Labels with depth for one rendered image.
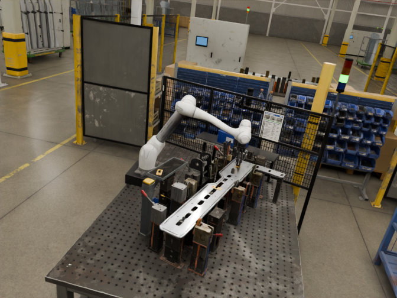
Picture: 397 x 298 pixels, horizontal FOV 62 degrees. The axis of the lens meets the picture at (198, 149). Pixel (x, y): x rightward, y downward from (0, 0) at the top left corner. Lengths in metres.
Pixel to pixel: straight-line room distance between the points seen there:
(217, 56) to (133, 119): 4.84
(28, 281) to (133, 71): 3.04
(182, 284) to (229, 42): 7.88
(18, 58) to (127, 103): 5.26
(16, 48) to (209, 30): 5.02
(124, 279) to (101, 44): 3.67
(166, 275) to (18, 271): 1.60
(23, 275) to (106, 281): 1.29
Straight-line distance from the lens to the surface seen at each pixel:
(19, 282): 3.39
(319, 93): 3.32
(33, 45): 12.59
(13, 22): 9.90
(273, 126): 3.44
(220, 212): 2.36
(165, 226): 2.21
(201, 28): 9.56
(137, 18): 7.06
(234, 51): 9.46
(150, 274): 2.32
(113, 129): 5.43
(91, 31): 5.24
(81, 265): 2.40
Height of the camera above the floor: 2.34
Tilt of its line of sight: 24 degrees down
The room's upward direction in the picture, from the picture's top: 8 degrees clockwise
